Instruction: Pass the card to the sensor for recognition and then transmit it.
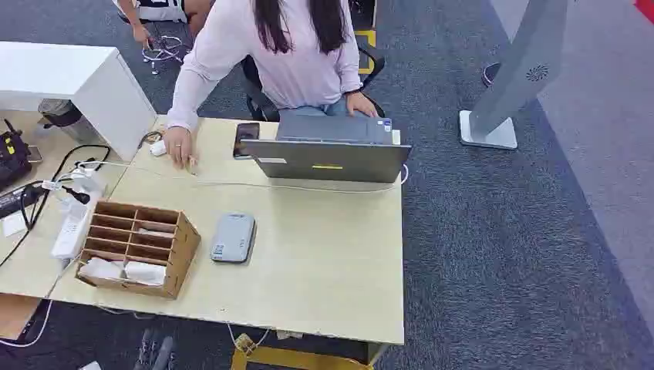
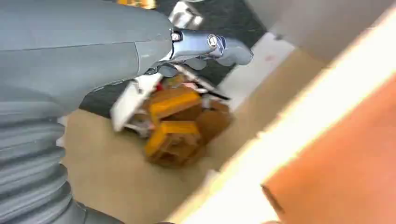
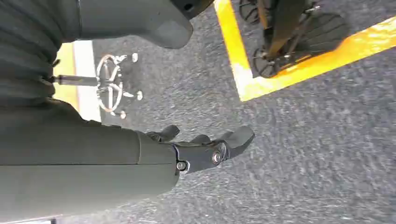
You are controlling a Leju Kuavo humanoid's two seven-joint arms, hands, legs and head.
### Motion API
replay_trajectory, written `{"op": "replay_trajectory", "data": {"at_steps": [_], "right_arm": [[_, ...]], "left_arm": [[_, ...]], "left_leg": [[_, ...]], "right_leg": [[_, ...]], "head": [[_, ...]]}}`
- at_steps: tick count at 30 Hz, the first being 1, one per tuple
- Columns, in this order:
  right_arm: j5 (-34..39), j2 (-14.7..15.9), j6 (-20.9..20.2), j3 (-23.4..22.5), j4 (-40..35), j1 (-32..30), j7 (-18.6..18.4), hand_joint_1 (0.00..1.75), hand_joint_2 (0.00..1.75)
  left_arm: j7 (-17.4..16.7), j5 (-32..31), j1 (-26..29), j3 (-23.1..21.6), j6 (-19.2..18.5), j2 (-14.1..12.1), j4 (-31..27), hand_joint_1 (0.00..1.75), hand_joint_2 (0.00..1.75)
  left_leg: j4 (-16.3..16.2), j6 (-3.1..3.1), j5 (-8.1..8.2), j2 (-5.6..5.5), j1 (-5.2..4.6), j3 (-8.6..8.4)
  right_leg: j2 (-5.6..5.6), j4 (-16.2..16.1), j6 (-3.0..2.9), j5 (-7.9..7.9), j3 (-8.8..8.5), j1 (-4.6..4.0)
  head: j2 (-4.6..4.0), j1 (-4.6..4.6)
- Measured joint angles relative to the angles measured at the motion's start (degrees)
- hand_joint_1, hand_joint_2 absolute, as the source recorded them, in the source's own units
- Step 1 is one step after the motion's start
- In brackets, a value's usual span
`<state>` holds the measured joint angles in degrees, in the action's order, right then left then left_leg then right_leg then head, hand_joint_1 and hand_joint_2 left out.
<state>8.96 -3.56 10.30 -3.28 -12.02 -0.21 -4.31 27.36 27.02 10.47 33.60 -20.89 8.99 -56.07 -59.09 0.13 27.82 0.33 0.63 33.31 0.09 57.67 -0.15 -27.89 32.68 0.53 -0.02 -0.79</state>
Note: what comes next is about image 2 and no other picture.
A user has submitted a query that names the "wooden card box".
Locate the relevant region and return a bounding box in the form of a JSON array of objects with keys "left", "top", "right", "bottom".
[{"left": 123, "top": 74, "right": 233, "bottom": 169}]

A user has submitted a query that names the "orange board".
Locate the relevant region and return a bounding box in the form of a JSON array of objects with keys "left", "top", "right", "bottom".
[{"left": 261, "top": 76, "right": 396, "bottom": 224}]

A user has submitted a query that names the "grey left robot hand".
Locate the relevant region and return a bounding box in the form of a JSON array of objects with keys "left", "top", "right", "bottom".
[{"left": 0, "top": 0, "right": 254, "bottom": 116}]

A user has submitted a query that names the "white sheet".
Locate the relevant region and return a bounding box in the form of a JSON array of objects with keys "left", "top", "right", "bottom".
[{"left": 216, "top": 31, "right": 296, "bottom": 111}]

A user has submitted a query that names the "white blurred object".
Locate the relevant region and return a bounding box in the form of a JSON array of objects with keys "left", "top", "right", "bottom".
[{"left": 168, "top": 0, "right": 204, "bottom": 29}]

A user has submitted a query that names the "yellow blurred object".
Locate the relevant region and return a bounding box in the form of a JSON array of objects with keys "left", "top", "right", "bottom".
[{"left": 117, "top": 0, "right": 157, "bottom": 10}]

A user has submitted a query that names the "ribbed grey left arm sleeve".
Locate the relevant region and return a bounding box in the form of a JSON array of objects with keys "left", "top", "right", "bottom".
[{"left": 0, "top": 101, "right": 124, "bottom": 224}]

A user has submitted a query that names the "white card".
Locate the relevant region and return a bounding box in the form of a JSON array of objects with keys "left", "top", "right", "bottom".
[{"left": 111, "top": 73, "right": 163, "bottom": 133}]

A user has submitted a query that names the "yellow card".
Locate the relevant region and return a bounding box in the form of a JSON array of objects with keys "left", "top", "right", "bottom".
[
  {"left": 149, "top": 91, "right": 202, "bottom": 119},
  {"left": 144, "top": 120, "right": 200, "bottom": 157}
]

